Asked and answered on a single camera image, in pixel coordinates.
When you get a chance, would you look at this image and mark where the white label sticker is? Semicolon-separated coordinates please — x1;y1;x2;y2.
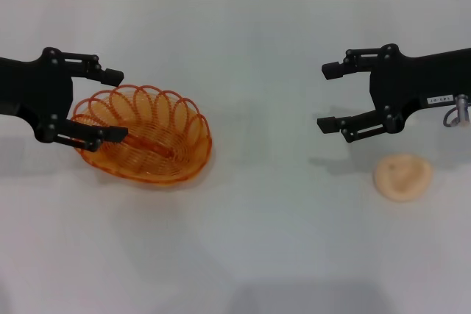
425;94;453;106

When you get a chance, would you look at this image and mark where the orange wire basket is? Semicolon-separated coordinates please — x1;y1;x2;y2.
70;84;214;185

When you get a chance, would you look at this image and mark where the round pale bread bun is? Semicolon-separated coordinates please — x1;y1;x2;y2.
373;152;433;203

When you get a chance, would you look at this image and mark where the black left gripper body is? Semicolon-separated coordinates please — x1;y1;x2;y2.
0;47;74;144

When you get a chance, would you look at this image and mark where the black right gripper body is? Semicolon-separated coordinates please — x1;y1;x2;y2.
369;43;471;135

